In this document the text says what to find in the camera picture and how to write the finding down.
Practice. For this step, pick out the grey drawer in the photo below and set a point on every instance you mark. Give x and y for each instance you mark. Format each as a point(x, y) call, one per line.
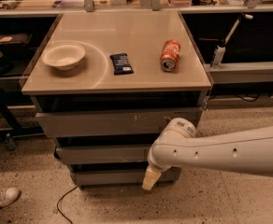
point(113, 122)
point(104, 178)
point(103, 154)

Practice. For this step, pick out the white sneaker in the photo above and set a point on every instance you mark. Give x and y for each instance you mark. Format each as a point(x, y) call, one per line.
point(9, 196)

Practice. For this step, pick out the white stick tool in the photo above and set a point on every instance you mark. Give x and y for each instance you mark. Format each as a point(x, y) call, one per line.
point(240, 18)

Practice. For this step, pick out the orange soda can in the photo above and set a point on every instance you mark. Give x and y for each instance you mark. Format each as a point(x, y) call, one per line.
point(170, 55)

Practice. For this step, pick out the dark blue snack packet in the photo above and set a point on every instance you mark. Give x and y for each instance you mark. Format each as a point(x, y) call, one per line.
point(121, 64)

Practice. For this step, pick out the grey drawer cabinet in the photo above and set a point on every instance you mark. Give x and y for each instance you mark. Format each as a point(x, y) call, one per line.
point(92, 85)

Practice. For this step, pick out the grey top drawer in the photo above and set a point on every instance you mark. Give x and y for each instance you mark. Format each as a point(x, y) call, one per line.
point(113, 122)

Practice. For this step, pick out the white paper bowl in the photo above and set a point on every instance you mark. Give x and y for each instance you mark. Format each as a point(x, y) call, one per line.
point(63, 56)

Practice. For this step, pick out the dark box on shelf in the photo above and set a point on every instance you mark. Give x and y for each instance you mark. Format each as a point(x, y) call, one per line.
point(20, 39)

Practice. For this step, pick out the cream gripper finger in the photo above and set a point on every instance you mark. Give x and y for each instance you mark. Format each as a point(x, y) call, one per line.
point(151, 176)

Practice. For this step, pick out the grey bottom drawer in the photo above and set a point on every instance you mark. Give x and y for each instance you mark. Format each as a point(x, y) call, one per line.
point(104, 178)

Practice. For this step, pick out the white glue bottle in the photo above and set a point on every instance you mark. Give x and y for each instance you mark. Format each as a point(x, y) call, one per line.
point(218, 55)

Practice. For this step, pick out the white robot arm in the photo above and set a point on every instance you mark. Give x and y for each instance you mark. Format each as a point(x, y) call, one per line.
point(247, 152)

